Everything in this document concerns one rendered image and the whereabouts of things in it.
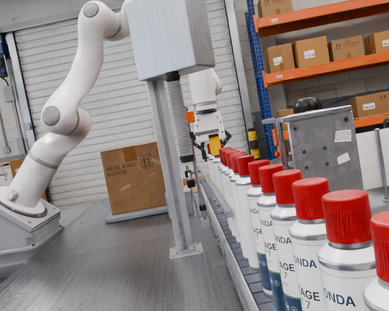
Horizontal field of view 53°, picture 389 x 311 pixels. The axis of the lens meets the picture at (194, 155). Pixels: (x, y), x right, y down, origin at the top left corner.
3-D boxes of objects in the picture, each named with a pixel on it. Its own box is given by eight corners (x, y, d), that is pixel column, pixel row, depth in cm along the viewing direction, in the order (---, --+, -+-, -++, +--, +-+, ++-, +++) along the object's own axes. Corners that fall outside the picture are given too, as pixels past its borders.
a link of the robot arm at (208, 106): (192, 104, 132) (193, 113, 132) (218, 100, 132) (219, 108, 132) (191, 105, 140) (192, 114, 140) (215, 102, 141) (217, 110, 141)
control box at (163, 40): (196, 65, 86) (181, -22, 85) (138, 81, 95) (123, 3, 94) (218, 66, 95) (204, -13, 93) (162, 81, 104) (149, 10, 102)
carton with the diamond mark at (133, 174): (169, 205, 162) (157, 141, 160) (112, 215, 162) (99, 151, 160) (171, 193, 192) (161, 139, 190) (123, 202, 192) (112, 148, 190)
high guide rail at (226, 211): (231, 217, 84) (230, 211, 84) (225, 218, 84) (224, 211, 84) (200, 168, 191) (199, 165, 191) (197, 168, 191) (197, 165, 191)
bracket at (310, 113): (352, 110, 59) (351, 103, 59) (281, 123, 58) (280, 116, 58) (319, 113, 72) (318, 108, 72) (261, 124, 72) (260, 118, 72)
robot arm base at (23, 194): (22, 218, 138) (48, 173, 136) (-17, 189, 141) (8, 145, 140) (52, 212, 156) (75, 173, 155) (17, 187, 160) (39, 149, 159)
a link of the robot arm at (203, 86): (200, 104, 143) (188, 105, 134) (194, 68, 142) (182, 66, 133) (221, 100, 139) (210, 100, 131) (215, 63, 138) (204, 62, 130)
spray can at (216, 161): (239, 211, 117) (227, 144, 115) (221, 215, 116) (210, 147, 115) (236, 208, 122) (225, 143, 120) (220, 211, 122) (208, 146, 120)
